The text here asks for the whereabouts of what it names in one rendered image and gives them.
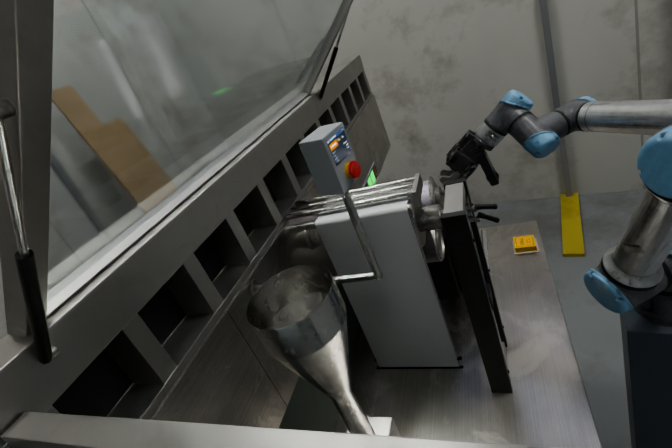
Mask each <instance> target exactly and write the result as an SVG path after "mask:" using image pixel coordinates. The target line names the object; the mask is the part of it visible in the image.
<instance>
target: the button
mask: <svg viewBox="0 0 672 448"><path fill-rule="evenodd" d="M513 241H514V246H515V251H516V253H521V252H529V251H537V246H536V242H535V239H534V235H527V236H519V237H513Z"/></svg>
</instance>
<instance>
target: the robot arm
mask: <svg viewBox="0 0 672 448"><path fill-rule="evenodd" d="M532 106H533V102H532V101H531V100H530V99H529V98H528V97H527V96H526V95H524V94H523V93H521V92H519V91H517V90H510V91H509V92H508V93H507V94H506V95H505V96H504V97H503V98H502V100H500V101H499V103H498V104H497V105H496V106H495V108H494V109H493V110H492V111H491V112H490V114H489V115H488V116H487V117H486V118H485V120H484V121H483V122H482V123H481V124H480V125H479V126H478V128H477V129H476V130H475V132H473V131H472V130H470V129H469V130H468V131H467V132H466V134H465V135H464V136H463V137H462V138H461V140H460V141H459V142H458V143H457V142H456V144H455V145H454V146H453V147H452V148H451V150H450V151H449V152H448V153H447V154H446V155H447V158H446V165H447V166H449V167H450V169H451V170H441V172H440V175H441V177H440V178H439V181H440V182H441V183H442V184H443V183H444V182H445V181H450V180H455V179H460V178H466V180H467V179H468V177H469V176H471V175H472V174H473V172H474V171H475V170H476V169H477V167H478V165H479V164H480V165H481V167H482V169H483V171H484V173H485V175H486V179H487V181H488V182H489V183H490V185H491V186H495V185H498V184H499V174H498V173H497V172H496V171H495V169H494V167H493V165H492V163H491V161H490V159H489V157H488V155H487V153H486V151H485V150H487V151H492V150H493V148H494V147H495V146H497V145H498V144H499V143H500V142H501V141H502V139H503V138H504V137H505V136H506V135H507V134H508V133H509V134H510V135H511V136H512V137H513V138H514V139H515V140H516V141H517V142H518V143H519V144H520V145H521V146H522V147H523V148H524V149H525V150H526V151H528V152H529V153H530V154H531V155H533V156H534V157H535V158H544V157H546V156H548V155H549V154H550V153H552V152H553V151H555V150H556V148H557V147H558V146H559V144H560V141H561V140H560V139H561V138H563V137H564V136H566V135H568V134H570V133H572V132H575V131H586V132H604V133H620V134H637V135H653V137H651V138H650V139H649V140H647V141H646V142H645V144H644V145H643V146H642V148H641V149H640V151H639V154H638V157H637V169H638V170H641V173H640V174H639V176H640V178H641V180H642V182H643V184H644V186H645V188H646V190H645V192H644V194H643V196H642V198H641V199H640V201H639V203H638V205H637V207H636V209H635V211H634V213H633V215H632V217H631V219H630V221H629V223H628V225H627V227H626V229H625V231H624V233H623V235H622V237H621V239H620V240H619V242H618V244H617V245H615V246H613V247H611V248H609V249H608V250H607V251H606V252H605V253H604V255H603V257H602V259H601V261H600V263H599V264H598V265H597V266H596V267H594V268H592V269H589V271H587V272H586V273H585V274H584V283H585V285H586V287H587V289H588V290H589V292H590V293H591V295H592V296H593V297H594V298H595V299H596V300H597V301H598V302H599V303H600V304H601V305H602V306H604V307H605V308H607V309H608V310H610V311H613V312H615V313H625V312H627V311H629V310H633V309H635V310H636V311H637V312H638V313H639V314H640V315H641V316H642V317H644V318H646V319H647V320H649V321H652V322H654V323H657V324H660V325H665V326H671V327H672V99H662V100H625V101H597V100H595V99H593V98H591V97H589V96H584V97H581V98H578V99H574V100H572V101H570V102H569V103H567V104H565V105H563V106H561V107H559V108H557V109H555V110H553V111H551V112H549V113H547V114H545V115H543V116H541V117H539V118H537V117H536V116H535V115H534V114H532V113H531V112H530V111H529V110H531V108H532Z"/></svg>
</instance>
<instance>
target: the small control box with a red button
mask: <svg viewBox="0 0 672 448"><path fill-rule="evenodd" d="M299 147H300V149H301V151H302V154H303V156H304V158H305V161H306V163H307V165H308V167H309V170H310V172H311V174H312V177H313V179H314V181H315V184H316V186H317V188H318V191H319V193H320V195H321V196H328V195H339V194H345V193H346V192H347V190H348V189H349V188H350V187H351V186H352V184H353V183H354V182H355V181H356V180H357V179H358V177H359V176H360V175H361V167H360V164H359V163H358V162H357V160H356V157H355V155H354V152H353V149H352V147H351V144H350V141H349V139H348V136H347V133H346V130H345V128H344V125H343V123H342V122H338V123H333V124H329V125H324V126H320V127H318V128H317V129H316V130H315V131H313V132H312V133H311V134H310V135H308V136H307V137H306V138H305V139H303V140H302V141H301V142H300V143H299Z"/></svg>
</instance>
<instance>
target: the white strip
mask: <svg viewBox="0 0 672 448"><path fill-rule="evenodd" d="M413 211H414V209H413V205H412V203H411V204H407V202H402V203H396V204H391V205H385V206H380V207H374V208H369V209H363V210H358V211H357V212H358V215H359V217H360V220H361V223H362V225H363V228H364V230H365V233H366V235H367V238H368V240H369V243H370V245H371V248H372V250H373V253H374V255H375V258H376V261H377V263H378V266H379V268H380V271H381V272H382V274H383V277H382V279H381V280H370V281H361V282H351V283H342V285H343V288H344V290H345V292H346V294H347V296H348V299H349V301H350V303H351V305H352V308H353V310H354V312H355V314H356V316H357V319H358V321H359V323H360V325H361V327H362V330H363V332H364V334H365V336H366V338H367V341H368V343H369V345H370V347H371V349H372V352H373V354H374V356H375V358H376V360H377V363H378V365H379V366H377V369H463V366H459V364H458V361H457V358H456V355H455V352H454V349H453V346H452V343H451V340H450V337H449V334H448V331H447V328H446V325H445V322H444V319H443V316H442V313H441V310H440V307H439V304H438V301H437V298H436V295H435V292H434V289H433V286H432V283H431V280H430V277H429V274H428V271H427V268H426V265H425V262H424V259H423V256H422V253H421V250H420V247H419V244H418V241H417V238H416V235H415V232H414V229H413V226H412V223H411V220H410V217H409V214H408V213H411V212H413ZM311 229H317V230H318V233H319V235H320V237H321V239H322V241H323V244H324V246H325V248H326V250H327V252H328V255H329V257H330V259H331V261H332V263H333V266H334V268H335V270H336V272H337V274H338V276H339V275H348V274H357V273H366V272H372V271H371V268H370V266H369V263H368V261H367V258H366V256H365V253H364V251H363V249H362V246H361V244H360V241H359V239H358V236H357V234H356V231H355V229H354V226H353V224H352V222H351V219H350V217H349V214H348V212H347V213H342V214H336V215H331V216H325V217H320V218H317V220H316V221H312V222H306V223H301V224H295V225H290V226H286V227H285V232H286V233H287V234H288V233H294V232H300V231H306V230H311Z"/></svg>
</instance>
